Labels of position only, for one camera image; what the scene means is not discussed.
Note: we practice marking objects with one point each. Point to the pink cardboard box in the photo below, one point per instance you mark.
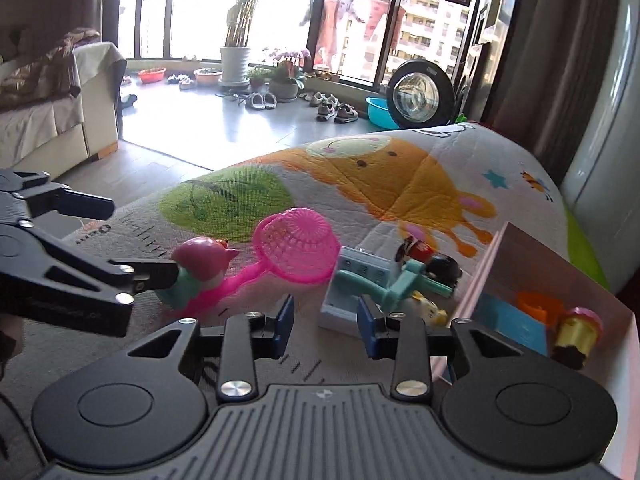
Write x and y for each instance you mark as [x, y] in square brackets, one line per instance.
[530, 265]

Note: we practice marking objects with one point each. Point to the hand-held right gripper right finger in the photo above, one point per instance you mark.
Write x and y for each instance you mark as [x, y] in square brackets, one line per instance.
[366, 330]

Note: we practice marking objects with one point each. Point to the yellow and white figure toy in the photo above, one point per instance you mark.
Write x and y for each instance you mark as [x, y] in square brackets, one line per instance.
[425, 310]

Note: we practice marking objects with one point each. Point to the brown blanket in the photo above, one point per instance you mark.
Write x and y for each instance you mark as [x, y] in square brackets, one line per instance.
[45, 65]

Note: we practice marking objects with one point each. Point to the black window frame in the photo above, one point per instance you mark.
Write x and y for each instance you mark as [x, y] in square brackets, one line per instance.
[395, 25]

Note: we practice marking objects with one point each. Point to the blue plastic basin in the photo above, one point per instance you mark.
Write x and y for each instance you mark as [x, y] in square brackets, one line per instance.
[380, 112]

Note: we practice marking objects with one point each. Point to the grey-brown curtain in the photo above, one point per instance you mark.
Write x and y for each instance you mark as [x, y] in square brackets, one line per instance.
[545, 60]

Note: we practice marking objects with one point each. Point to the teal plastic toy piece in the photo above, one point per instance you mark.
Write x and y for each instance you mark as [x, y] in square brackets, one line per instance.
[400, 287]

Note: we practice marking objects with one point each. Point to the hanging laundry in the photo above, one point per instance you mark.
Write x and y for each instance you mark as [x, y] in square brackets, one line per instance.
[340, 25]

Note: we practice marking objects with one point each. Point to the orange plastic toy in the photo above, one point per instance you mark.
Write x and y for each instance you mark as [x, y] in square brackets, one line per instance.
[542, 305]

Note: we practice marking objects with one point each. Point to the cream sofa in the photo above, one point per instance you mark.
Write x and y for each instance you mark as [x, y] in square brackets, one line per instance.
[95, 110]

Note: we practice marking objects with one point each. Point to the blue card box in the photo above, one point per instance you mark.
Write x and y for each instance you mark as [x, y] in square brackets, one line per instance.
[510, 320]

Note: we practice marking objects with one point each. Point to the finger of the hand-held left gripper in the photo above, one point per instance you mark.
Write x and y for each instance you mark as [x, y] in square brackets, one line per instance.
[75, 285]
[75, 204]

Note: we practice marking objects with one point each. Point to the printed cartoon play mat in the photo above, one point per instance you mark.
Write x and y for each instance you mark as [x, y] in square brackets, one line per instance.
[400, 185]

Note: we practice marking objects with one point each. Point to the pink flowering potted plant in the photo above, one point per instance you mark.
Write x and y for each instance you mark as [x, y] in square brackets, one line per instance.
[285, 77]

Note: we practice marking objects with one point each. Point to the row of shoes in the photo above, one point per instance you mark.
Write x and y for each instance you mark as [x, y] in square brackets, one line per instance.
[345, 112]

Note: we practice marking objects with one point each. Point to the pink toy net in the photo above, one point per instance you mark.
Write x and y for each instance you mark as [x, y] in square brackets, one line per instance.
[295, 245]

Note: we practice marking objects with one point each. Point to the red and black figure toy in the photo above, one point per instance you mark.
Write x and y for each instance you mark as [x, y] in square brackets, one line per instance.
[440, 267]

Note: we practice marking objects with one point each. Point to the red plastic basin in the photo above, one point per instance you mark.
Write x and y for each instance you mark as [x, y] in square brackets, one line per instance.
[151, 75]

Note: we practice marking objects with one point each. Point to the small green object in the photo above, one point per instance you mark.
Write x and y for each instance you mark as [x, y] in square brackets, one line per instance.
[460, 119]

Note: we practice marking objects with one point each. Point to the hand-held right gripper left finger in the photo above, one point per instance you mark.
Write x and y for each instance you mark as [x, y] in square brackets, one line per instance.
[284, 322]

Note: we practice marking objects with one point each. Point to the pink pig figure toy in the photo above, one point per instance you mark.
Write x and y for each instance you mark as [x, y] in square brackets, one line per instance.
[200, 255]

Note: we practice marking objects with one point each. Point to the shallow round planter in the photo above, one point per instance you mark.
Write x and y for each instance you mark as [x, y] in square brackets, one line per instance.
[207, 76]

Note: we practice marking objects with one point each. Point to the yellow and pink cupcake toy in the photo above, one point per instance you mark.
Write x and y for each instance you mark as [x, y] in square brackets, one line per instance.
[577, 335]

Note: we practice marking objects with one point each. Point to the tall plant in white pot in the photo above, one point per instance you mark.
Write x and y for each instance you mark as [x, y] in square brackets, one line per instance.
[235, 62]

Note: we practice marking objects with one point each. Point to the small green potted plant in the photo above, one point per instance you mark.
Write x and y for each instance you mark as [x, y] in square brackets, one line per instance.
[257, 79]

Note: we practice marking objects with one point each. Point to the white standing air conditioner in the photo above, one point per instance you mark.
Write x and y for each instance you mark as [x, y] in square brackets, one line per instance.
[610, 135]

